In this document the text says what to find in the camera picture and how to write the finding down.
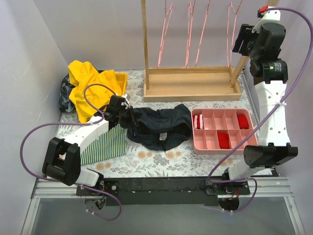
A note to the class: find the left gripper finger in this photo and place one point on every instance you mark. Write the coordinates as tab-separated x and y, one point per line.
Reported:
132	115
127	122

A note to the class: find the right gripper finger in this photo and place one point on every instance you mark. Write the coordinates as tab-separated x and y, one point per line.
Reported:
245	32
240	46

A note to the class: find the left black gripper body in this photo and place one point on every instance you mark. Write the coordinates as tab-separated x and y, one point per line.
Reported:
132	115

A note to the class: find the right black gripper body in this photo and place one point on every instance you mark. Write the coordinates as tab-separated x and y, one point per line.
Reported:
240	38

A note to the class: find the pink hanger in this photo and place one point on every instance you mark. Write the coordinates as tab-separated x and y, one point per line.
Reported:
231	30
202	32
167	18
189	31

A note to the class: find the dark navy shorts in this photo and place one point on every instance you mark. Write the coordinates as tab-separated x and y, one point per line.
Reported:
162	129

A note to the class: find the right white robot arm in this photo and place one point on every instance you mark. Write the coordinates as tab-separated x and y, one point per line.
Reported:
270	75

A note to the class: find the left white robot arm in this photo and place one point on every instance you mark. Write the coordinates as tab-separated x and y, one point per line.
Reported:
63	156

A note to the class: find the wooden hanger rack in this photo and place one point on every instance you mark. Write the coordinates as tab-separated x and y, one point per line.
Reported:
212	83

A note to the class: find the green white striped cloth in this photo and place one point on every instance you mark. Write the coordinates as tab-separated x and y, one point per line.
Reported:
109	145

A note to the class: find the yellow shirt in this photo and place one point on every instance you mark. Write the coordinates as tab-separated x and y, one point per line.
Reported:
91	86

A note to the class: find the yellow plastic bin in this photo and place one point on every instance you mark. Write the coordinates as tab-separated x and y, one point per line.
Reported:
121	78

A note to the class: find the dark patterned garment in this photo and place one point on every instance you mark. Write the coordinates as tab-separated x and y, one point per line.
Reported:
65	104

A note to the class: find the red white folded cloth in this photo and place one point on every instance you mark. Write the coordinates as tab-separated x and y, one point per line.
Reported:
198	121

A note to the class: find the red folded cloth right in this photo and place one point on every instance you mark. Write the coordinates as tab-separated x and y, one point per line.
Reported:
242	121

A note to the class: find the pink divided tray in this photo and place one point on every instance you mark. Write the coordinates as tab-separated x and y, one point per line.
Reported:
218	131

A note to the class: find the red folded cloth middle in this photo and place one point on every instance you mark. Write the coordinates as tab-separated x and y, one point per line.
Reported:
223	139

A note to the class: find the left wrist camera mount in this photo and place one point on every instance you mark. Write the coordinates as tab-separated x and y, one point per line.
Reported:
125	101

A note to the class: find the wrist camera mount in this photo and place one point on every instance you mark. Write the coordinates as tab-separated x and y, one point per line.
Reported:
125	101
268	15

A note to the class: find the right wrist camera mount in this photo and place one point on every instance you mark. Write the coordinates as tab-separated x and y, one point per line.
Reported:
268	15

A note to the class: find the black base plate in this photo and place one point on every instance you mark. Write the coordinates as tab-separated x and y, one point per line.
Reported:
164	190

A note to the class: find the aluminium frame rail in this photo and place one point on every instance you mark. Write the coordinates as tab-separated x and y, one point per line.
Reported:
266	187

